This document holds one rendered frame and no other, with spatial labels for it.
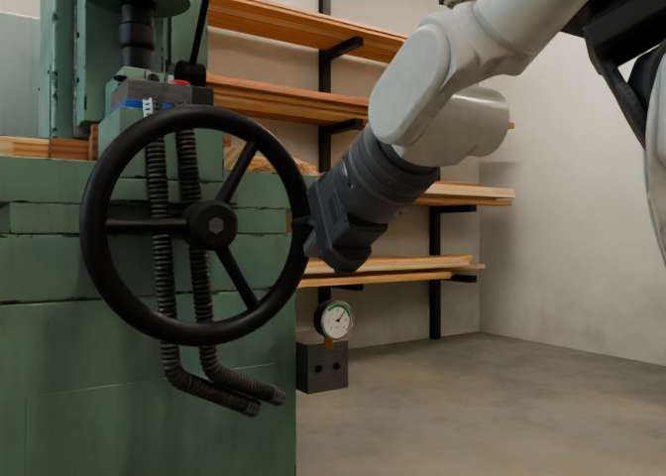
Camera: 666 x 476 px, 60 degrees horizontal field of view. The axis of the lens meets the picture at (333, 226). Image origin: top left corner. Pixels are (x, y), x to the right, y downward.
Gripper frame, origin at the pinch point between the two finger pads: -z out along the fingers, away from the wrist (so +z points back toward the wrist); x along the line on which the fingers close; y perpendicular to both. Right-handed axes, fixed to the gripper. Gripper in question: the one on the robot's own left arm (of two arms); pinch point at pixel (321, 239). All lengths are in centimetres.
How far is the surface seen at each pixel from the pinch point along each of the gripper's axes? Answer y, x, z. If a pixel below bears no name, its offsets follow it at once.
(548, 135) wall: -306, 190, -143
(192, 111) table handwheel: 15.0, 15.0, 2.0
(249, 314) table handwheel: 6.0, -5.2, -10.5
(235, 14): -71, 229, -143
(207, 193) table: 9.4, 12.4, -10.5
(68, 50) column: 24, 59, -34
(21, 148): 31, 30, -28
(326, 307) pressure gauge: -12.5, 0.8, -21.9
